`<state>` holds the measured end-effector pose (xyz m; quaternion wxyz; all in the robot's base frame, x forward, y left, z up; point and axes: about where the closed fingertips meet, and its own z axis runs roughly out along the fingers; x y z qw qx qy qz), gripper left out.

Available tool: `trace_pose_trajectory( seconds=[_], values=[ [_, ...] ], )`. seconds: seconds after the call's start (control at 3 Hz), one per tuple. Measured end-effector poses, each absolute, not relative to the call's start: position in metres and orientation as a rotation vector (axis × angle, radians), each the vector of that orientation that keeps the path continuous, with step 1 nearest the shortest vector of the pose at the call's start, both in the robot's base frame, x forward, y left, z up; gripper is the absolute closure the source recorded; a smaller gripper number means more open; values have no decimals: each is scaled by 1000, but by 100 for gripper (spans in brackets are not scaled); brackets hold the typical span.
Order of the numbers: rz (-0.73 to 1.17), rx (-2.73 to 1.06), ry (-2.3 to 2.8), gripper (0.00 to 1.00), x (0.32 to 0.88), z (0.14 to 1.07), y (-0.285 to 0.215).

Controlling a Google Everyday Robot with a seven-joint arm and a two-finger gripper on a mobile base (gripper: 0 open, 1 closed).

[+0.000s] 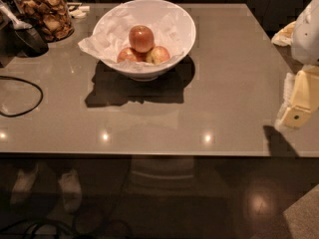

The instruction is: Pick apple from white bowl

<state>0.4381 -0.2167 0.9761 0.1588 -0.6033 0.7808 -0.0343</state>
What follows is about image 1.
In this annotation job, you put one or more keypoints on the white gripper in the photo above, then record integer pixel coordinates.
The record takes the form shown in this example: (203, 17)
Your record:
(307, 34)

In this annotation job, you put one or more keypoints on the red apple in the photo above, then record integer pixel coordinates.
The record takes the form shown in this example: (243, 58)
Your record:
(130, 54)
(141, 38)
(157, 55)

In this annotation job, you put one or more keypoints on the white ceramic bowl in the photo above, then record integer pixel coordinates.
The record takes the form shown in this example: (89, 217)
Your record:
(172, 50)

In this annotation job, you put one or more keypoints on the small white items behind bowl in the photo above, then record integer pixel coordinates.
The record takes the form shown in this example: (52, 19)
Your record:
(78, 11)

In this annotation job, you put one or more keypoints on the cream cloth at table edge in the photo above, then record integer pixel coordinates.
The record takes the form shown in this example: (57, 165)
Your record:
(283, 37)

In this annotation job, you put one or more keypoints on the glass jar of dried chips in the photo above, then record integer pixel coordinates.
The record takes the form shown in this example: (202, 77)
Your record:
(52, 17)

